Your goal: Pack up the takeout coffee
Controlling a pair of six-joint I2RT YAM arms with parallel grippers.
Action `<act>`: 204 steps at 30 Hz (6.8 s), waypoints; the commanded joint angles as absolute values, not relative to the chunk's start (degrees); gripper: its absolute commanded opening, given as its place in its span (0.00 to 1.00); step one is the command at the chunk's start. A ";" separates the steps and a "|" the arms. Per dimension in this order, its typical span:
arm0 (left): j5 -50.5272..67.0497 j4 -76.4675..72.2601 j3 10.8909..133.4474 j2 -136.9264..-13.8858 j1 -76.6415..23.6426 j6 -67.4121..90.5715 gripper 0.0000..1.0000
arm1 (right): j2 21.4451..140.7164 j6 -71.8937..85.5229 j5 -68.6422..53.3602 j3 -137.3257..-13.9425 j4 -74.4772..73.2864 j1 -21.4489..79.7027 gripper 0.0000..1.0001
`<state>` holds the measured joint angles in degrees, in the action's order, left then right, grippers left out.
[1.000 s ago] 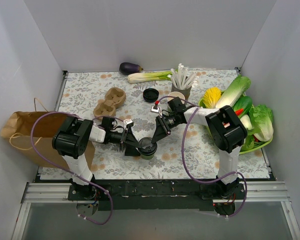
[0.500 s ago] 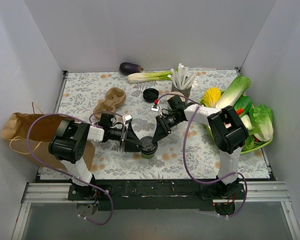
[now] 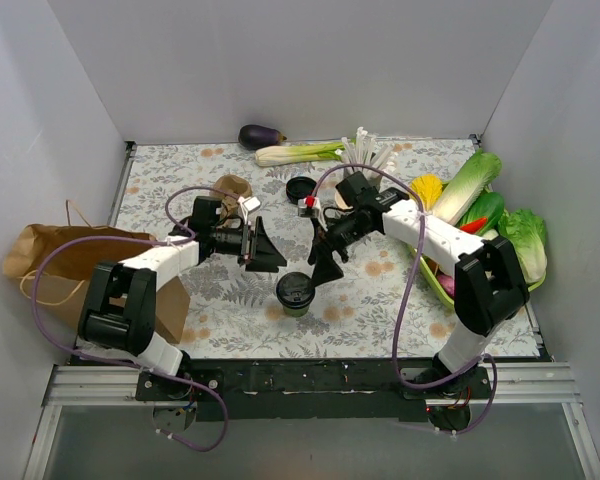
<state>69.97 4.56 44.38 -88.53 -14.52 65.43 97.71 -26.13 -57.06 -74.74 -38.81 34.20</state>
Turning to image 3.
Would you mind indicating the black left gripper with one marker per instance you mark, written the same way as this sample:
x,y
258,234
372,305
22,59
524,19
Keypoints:
x,y
250,244

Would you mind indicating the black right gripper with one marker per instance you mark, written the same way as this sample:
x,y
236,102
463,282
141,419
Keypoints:
x,y
323,243

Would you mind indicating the black plastic coffee lid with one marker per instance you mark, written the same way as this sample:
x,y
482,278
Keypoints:
x,y
295,290

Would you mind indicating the brown cardboard cup carrier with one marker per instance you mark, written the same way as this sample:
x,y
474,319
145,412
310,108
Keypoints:
x,y
228,189

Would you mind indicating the brown paper bag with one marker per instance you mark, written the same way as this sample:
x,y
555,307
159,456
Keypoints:
x,y
65,280

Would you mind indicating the green white paper cup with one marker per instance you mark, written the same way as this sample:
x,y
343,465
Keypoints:
x,y
295,309

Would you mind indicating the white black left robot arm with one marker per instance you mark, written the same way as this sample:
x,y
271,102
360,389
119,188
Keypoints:
x,y
119,311

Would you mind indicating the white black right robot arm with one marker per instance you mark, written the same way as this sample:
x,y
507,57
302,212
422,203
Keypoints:
x,y
489,284

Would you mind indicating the floral patterned table mat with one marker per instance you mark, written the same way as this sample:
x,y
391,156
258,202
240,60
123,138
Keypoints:
x,y
234,313

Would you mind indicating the stack of paper cups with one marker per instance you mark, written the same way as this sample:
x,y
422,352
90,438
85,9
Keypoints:
x,y
340,202

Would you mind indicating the stack of black lids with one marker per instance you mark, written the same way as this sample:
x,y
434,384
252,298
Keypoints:
x,y
298,188

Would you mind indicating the green white toy leek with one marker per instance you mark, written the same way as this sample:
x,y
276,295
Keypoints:
x,y
291,154

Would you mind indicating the brown cup with straws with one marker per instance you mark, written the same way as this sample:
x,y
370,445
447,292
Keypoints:
x,y
363,151

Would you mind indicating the purple toy eggplant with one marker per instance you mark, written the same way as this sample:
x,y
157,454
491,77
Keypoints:
x,y
254,137

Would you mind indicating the purple toy onion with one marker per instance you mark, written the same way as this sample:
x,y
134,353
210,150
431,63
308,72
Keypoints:
x,y
447,283

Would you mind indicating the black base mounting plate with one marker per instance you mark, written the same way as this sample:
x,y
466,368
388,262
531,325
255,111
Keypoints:
x,y
293,389

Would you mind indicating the large toy napa cabbage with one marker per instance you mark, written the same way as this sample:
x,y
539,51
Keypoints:
x,y
465,187

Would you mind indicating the orange toy carrot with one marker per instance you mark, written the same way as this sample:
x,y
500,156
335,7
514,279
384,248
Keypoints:
x,y
475,227

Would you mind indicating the toy green lettuce head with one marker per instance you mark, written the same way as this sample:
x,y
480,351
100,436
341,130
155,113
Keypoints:
x,y
527,233

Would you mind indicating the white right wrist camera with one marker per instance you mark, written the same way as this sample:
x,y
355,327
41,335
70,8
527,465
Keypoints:
x,y
310,207

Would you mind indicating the aluminium frame rail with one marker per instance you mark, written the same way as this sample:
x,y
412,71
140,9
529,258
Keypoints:
x,y
512,383

